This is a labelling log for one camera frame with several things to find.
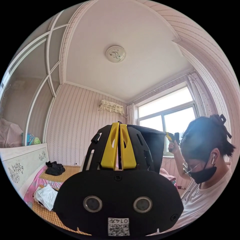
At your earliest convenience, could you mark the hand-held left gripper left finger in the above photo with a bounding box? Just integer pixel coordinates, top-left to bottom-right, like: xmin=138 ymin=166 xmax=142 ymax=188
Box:
xmin=100 ymin=121 xmax=120 ymax=171

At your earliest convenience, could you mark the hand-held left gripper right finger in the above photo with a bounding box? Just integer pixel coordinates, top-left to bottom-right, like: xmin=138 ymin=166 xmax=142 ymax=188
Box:
xmin=119 ymin=123 xmax=137 ymax=171

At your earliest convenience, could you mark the black long sleeve shirt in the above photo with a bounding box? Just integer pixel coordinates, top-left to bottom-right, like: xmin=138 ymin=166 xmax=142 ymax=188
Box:
xmin=127 ymin=124 xmax=167 ymax=174

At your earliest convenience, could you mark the person's right forearm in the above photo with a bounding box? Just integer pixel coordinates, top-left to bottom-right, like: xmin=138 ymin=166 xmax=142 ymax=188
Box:
xmin=173 ymin=149 xmax=192 ymax=182

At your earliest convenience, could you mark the long pale dotted curtain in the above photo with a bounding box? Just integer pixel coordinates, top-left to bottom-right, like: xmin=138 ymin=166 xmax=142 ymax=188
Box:
xmin=186 ymin=72 xmax=216 ymax=121

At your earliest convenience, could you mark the person's right hand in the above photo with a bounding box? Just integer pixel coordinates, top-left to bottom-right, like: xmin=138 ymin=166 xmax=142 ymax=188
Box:
xmin=168 ymin=140 xmax=181 ymax=153

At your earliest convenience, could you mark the window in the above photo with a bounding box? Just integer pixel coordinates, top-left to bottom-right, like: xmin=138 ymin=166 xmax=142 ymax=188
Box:
xmin=137 ymin=86 xmax=200 ymax=156

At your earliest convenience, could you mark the short pale dotted curtain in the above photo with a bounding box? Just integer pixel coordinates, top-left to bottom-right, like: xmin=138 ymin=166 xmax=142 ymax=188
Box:
xmin=126 ymin=102 xmax=136 ymax=125

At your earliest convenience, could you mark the pile of pink clothes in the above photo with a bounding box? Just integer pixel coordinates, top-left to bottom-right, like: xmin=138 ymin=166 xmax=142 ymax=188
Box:
xmin=159 ymin=168 xmax=178 ymax=190

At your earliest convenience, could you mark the air conditioner with lace cover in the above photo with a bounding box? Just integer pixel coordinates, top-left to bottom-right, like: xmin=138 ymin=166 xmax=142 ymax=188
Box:
xmin=98 ymin=99 xmax=125 ymax=116

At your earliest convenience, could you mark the bed with woven mat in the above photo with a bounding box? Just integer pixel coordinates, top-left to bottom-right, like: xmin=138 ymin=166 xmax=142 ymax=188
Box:
xmin=0 ymin=143 xmax=93 ymax=236

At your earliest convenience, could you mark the crumpled black garment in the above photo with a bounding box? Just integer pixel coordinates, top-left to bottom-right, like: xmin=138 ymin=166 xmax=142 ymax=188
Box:
xmin=45 ymin=160 xmax=66 ymax=177

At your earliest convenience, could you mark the person's body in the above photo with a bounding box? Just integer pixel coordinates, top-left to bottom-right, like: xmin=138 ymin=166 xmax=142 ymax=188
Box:
xmin=148 ymin=113 xmax=238 ymax=236

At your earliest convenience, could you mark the pile of white clothes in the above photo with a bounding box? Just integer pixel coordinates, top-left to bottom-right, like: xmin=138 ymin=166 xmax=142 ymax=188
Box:
xmin=33 ymin=184 xmax=59 ymax=212

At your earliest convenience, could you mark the wardrobe with sliding doors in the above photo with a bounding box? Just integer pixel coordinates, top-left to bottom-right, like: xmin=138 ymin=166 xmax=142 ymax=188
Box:
xmin=0 ymin=11 xmax=70 ymax=149

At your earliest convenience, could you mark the round ceiling lamp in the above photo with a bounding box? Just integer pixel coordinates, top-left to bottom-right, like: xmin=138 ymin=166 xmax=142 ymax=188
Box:
xmin=105 ymin=45 xmax=126 ymax=63

